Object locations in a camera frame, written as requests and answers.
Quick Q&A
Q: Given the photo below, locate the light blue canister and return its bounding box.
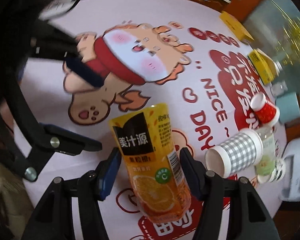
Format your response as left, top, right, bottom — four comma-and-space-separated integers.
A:
275, 92, 300, 124

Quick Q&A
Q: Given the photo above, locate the small clear glass jar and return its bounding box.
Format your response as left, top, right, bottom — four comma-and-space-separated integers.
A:
270, 81, 288, 98

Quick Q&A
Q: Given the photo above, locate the green label clear cup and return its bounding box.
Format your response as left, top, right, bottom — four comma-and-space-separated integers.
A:
255, 126, 276, 176

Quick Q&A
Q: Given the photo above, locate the red paper cup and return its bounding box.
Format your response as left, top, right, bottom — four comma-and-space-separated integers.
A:
250, 92, 280, 127

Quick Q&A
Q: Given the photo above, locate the flat yellow box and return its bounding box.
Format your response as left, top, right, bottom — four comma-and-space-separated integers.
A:
219, 11, 254, 44

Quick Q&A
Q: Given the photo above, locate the orange juice label cup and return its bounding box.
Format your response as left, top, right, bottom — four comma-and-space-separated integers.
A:
109, 103, 191, 224

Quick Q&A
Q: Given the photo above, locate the white panda paper cup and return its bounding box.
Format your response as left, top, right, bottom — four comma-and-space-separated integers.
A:
257, 158, 287, 184

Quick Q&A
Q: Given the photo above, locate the grey checkered paper cup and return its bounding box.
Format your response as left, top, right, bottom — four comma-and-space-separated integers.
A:
205, 128, 263, 178

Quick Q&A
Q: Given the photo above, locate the white storage organizer box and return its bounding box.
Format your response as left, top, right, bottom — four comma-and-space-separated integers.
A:
280, 137, 300, 202

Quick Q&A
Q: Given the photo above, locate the frosted glass door gold ornament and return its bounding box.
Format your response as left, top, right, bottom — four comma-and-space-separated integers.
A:
242, 0, 300, 68

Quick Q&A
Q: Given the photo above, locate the yellow tissue box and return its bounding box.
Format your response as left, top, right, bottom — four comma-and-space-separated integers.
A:
248, 49, 280, 85

